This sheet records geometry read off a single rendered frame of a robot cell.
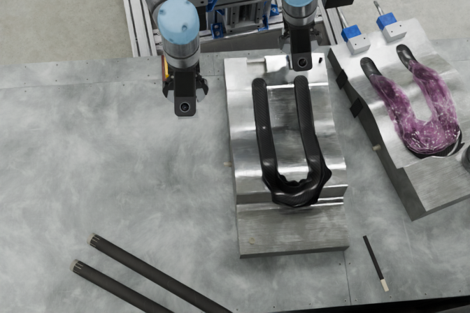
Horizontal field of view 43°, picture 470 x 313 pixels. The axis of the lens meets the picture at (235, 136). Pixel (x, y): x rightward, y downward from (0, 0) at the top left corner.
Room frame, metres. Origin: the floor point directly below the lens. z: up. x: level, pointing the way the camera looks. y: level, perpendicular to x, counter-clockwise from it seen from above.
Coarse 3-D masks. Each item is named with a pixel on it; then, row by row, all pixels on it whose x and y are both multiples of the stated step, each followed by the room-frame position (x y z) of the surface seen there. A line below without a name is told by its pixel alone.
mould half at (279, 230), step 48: (240, 96) 0.63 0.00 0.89; (288, 96) 0.64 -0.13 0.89; (240, 144) 0.50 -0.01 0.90; (288, 144) 0.51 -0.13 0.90; (336, 144) 0.52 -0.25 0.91; (240, 192) 0.37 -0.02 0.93; (336, 192) 0.40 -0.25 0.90; (240, 240) 0.27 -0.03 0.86; (288, 240) 0.28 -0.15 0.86; (336, 240) 0.29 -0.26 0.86
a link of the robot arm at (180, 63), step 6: (162, 48) 0.59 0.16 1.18; (198, 54) 0.58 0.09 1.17; (168, 60) 0.57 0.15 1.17; (174, 60) 0.56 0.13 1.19; (180, 60) 0.56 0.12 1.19; (186, 60) 0.56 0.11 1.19; (192, 60) 0.57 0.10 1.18; (174, 66) 0.56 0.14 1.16; (180, 66) 0.56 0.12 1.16; (186, 66) 0.56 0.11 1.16
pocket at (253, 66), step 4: (248, 60) 0.74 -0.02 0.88; (252, 60) 0.74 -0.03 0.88; (256, 60) 0.74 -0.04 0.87; (260, 60) 0.74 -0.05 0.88; (264, 60) 0.74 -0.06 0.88; (248, 64) 0.74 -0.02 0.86; (252, 64) 0.74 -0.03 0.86; (256, 64) 0.74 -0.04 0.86; (260, 64) 0.74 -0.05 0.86; (264, 64) 0.74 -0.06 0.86; (248, 68) 0.72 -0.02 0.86; (252, 68) 0.72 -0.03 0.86; (256, 68) 0.72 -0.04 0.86; (260, 68) 0.73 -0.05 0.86; (264, 68) 0.73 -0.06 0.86; (248, 72) 0.71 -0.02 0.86; (252, 72) 0.71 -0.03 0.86; (256, 72) 0.71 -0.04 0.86
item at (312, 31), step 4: (284, 20) 0.74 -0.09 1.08; (284, 24) 0.73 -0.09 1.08; (288, 24) 0.70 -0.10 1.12; (292, 24) 0.70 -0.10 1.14; (308, 24) 0.70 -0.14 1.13; (312, 24) 0.73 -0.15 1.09; (284, 28) 0.73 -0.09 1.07; (288, 28) 0.72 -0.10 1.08; (296, 28) 0.69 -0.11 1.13; (300, 28) 0.69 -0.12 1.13; (312, 28) 0.72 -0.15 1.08; (284, 32) 0.73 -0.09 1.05; (288, 32) 0.71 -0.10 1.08; (312, 32) 0.72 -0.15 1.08; (316, 32) 0.72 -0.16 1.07; (284, 36) 0.71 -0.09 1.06; (288, 36) 0.71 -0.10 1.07; (312, 36) 0.72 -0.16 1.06; (288, 40) 0.71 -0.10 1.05; (312, 40) 0.72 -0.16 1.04
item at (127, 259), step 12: (96, 240) 0.25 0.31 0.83; (108, 252) 0.22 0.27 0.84; (120, 252) 0.22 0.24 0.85; (132, 264) 0.20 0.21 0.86; (144, 264) 0.20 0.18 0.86; (144, 276) 0.17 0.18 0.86; (156, 276) 0.17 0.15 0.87; (168, 276) 0.17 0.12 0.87; (168, 288) 0.15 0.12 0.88; (180, 288) 0.15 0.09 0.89; (192, 300) 0.12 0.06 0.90; (204, 300) 0.13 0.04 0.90; (216, 312) 0.10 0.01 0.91
